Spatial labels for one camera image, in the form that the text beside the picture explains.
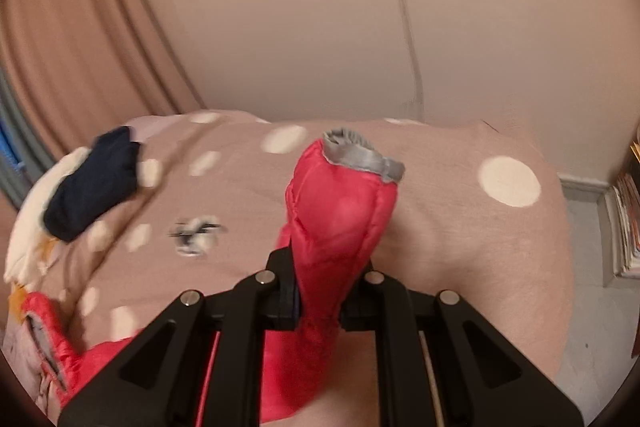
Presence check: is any red puffer jacket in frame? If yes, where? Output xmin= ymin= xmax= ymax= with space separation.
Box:
xmin=22 ymin=126 xmax=404 ymax=421

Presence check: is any pink polka dot bedspread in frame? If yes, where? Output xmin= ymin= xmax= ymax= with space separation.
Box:
xmin=1 ymin=110 xmax=574 ymax=426

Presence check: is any navy blue garment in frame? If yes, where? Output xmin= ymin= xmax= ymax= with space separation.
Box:
xmin=43 ymin=126 xmax=141 ymax=243

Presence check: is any stack of books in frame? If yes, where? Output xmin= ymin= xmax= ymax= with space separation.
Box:
xmin=604 ymin=140 xmax=639 ymax=281

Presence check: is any pink curtain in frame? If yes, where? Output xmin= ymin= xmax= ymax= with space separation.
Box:
xmin=1 ymin=0 xmax=205 ymax=157

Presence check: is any blue grey window frame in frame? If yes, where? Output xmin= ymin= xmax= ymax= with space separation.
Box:
xmin=1 ymin=69 xmax=55 ymax=209

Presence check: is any grey wall pipe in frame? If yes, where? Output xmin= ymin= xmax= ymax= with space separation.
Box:
xmin=397 ymin=0 xmax=425 ymax=121

